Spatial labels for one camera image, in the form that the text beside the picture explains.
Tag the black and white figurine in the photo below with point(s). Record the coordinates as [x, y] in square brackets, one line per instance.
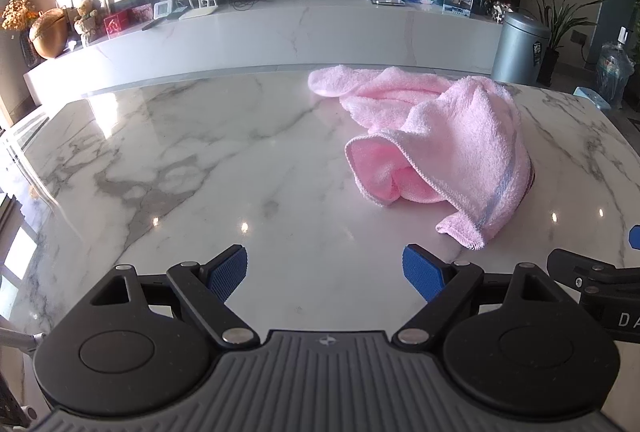
[500, 13]

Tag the grey trash can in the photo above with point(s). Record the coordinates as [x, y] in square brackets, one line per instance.
[517, 49]

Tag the red box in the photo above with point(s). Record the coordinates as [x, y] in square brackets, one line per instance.
[117, 24]

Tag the white marble media console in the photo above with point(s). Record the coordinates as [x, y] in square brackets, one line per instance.
[300, 31]

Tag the dried orange flowers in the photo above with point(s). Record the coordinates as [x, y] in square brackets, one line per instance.
[17, 11]

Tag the potted green plant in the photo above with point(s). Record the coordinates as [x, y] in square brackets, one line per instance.
[555, 21]

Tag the pink picture box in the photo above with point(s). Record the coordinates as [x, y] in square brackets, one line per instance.
[141, 15]

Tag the round wooden gourd ornament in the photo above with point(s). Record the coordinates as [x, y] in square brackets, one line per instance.
[49, 34]

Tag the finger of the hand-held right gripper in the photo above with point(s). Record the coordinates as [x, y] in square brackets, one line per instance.
[600, 276]
[635, 234]

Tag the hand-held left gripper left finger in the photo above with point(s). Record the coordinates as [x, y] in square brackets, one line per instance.
[227, 274]

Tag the pink towel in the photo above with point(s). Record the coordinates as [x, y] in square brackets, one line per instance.
[450, 136]

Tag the light blue object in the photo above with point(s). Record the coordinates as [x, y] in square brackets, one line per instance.
[590, 95]

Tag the blue water jug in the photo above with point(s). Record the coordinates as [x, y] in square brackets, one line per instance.
[614, 74]

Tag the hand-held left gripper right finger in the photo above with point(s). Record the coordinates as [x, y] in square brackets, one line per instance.
[422, 272]

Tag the white digital clock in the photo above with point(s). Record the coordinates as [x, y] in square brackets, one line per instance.
[163, 9]

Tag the brown teddy bear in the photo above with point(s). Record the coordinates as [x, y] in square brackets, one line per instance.
[87, 19]

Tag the blue photo frame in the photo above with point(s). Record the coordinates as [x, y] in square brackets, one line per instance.
[457, 1]

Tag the white router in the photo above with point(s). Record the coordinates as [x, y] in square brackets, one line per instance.
[197, 11]

